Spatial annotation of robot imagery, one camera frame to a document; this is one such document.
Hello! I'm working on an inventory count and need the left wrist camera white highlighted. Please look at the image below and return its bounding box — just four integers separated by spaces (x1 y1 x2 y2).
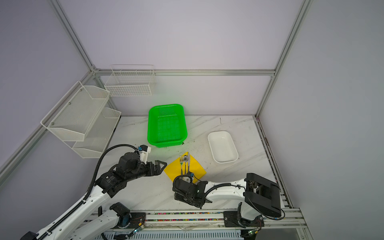
138 145 152 164

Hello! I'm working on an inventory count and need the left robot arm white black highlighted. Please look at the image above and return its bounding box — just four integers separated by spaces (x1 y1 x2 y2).
22 151 167 240

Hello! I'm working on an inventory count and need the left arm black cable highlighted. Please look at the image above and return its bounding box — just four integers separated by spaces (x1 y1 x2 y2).
35 143 139 240

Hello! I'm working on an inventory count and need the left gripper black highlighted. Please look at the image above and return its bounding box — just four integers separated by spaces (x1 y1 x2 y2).
126 159 167 182

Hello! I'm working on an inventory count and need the white rectangular dish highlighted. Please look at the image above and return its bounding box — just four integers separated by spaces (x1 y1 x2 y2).
208 131 239 164

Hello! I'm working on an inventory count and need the white wire basket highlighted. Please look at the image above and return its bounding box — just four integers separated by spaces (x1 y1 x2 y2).
105 65 157 97

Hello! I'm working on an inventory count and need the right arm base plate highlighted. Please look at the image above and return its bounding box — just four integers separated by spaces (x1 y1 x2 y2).
223 211 265 228

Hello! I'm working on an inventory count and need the white mesh two-tier shelf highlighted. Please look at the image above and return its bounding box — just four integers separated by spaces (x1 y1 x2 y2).
41 82 121 159

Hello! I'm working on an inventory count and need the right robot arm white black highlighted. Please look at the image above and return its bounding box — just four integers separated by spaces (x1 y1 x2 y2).
173 173 286 221

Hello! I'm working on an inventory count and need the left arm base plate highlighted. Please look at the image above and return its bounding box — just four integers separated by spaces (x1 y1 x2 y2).
113 212 146 230

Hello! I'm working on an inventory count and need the green plastic basket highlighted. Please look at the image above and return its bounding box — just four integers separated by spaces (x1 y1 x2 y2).
147 104 188 148

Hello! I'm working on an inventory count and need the aluminium front rail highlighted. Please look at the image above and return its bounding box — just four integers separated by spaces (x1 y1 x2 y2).
113 209 308 231

